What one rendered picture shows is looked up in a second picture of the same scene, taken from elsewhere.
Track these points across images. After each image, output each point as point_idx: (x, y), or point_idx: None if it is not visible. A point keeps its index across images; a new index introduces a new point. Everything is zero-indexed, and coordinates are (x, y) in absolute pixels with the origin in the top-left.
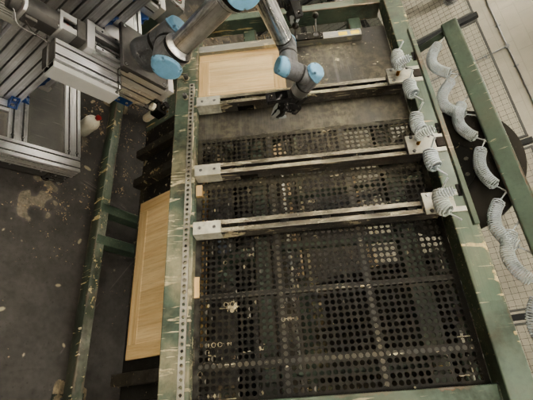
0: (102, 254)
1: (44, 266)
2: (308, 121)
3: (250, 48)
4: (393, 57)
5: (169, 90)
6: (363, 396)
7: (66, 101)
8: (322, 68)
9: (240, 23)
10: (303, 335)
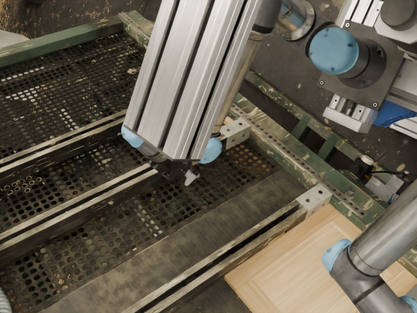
0: (306, 138)
1: (318, 79)
2: (164, 252)
3: None
4: None
5: (326, 107)
6: (2, 55)
7: None
8: (126, 133)
9: None
10: (64, 76)
